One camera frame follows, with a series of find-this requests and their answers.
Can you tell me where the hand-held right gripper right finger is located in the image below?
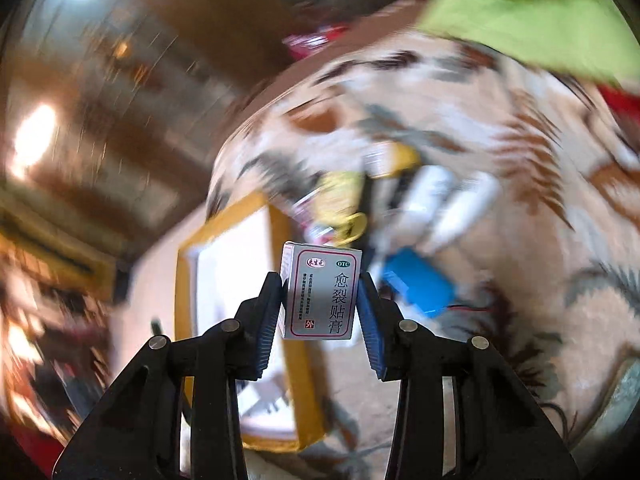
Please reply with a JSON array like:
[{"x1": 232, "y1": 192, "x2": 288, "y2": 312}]
[{"x1": 357, "y1": 272, "x2": 581, "y2": 480}]

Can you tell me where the blue box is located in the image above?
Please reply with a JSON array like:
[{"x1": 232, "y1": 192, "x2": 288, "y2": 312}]
[{"x1": 380, "y1": 247, "x2": 458, "y2": 318}]

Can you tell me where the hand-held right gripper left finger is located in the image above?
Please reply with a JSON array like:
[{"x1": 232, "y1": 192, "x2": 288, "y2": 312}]
[{"x1": 52, "y1": 271, "x2": 284, "y2": 480}]

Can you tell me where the yellow packet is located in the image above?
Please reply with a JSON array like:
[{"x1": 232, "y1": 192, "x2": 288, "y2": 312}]
[{"x1": 310, "y1": 170, "x2": 368, "y2": 231}]

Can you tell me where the white medicine box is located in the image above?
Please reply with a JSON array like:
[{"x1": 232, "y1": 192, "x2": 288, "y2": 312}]
[{"x1": 277, "y1": 241, "x2": 363, "y2": 342}]

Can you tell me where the yellow-rimmed white storage box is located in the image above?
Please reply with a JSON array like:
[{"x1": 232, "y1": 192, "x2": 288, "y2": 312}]
[{"x1": 177, "y1": 191, "x2": 331, "y2": 453}]

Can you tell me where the red packet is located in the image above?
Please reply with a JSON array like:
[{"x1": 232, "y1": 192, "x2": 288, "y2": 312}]
[{"x1": 282, "y1": 22, "x2": 351, "y2": 61}]

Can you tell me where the white tube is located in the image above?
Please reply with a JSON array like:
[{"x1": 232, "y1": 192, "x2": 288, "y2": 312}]
[
  {"x1": 402, "y1": 166, "x2": 456, "y2": 221},
  {"x1": 432, "y1": 172, "x2": 501, "y2": 251}
]

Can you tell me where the yellow capped item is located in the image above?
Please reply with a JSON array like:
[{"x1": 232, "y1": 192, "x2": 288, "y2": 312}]
[{"x1": 365, "y1": 141, "x2": 421, "y2": 178}]

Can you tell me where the leaf printed blanket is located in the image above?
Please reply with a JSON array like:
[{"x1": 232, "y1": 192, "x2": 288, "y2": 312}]
[{"x1": 205, "y1": 0, "x2": 640, "y2": 480}]

